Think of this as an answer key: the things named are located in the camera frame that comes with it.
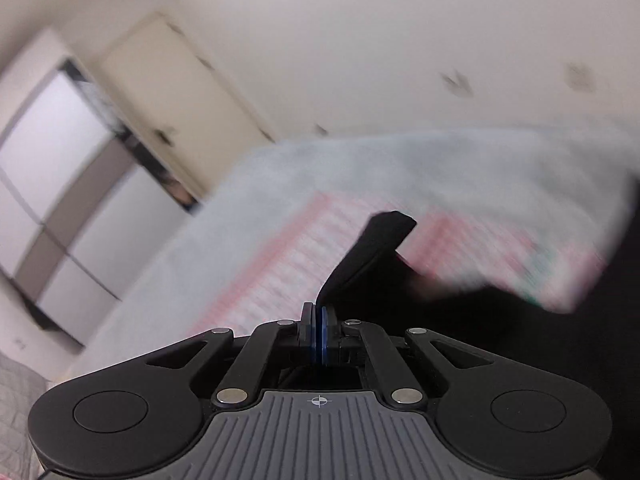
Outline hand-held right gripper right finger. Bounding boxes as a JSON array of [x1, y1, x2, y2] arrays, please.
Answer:
[[320, 305, 483, 406]]

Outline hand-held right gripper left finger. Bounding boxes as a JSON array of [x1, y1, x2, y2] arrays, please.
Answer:
[[144, 302, 319, 407]]

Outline black pants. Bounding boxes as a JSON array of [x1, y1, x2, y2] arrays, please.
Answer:
[[319, 210, 639, 386]]

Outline red and green patterned blanket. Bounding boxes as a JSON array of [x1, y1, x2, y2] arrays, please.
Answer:
[[200, 192, 609, 342]]

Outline bed with grey sheet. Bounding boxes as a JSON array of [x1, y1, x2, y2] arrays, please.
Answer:
[[62, 127, 640, 383]]

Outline cream door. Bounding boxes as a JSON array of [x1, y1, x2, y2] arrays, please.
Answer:
[[97, 10, 278, 206]]

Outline dark hanging clothes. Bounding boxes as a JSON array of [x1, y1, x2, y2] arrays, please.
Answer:
[[62, 57, 198, 211]]

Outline white and brown wardrobe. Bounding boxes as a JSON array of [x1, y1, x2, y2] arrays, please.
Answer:
[[0, 27, 201, 346]]

